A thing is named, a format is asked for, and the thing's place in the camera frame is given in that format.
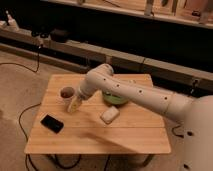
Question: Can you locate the green bowl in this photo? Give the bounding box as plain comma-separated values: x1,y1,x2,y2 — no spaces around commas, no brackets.
102,92,128,105

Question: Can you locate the black floor cable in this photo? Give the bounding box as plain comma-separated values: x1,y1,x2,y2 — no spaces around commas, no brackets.
18,102,83,171

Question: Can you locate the black device on ledge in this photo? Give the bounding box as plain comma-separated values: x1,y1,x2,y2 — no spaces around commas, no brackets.
50,29,69,43

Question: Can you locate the wooden table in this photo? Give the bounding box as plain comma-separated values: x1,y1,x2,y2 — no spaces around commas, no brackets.
25,74,171,154

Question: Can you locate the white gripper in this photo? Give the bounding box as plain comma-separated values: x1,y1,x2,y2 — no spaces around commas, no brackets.
68,87,90,113

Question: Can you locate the black smartphone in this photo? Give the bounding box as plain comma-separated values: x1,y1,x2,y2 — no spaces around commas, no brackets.
41,115,64,133

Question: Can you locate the white sponge block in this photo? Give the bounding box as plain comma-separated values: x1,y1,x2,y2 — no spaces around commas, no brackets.
100,106,119,124

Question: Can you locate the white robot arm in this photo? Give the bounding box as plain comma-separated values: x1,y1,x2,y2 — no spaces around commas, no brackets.
68,63,213,171

